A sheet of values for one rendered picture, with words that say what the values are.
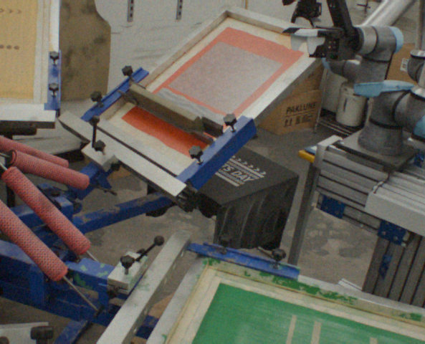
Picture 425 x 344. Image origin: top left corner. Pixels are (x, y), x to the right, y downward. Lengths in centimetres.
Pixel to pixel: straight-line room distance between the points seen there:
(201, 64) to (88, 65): 198
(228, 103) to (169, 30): 263
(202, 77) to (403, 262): 105
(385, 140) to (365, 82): 36
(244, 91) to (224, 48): 29
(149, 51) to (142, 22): 25
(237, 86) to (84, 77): 221
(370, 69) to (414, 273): 95
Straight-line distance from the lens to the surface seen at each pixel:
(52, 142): 421
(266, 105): 185
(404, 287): 227
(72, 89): 408
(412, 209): 178
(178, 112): 183
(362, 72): 157
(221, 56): 218
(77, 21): 398
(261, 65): 207
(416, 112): 176
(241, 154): 242
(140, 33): 436
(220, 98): 199
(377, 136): 188
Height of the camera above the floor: 192
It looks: 26 degrees down
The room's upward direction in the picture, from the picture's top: 8 degrees clockwise
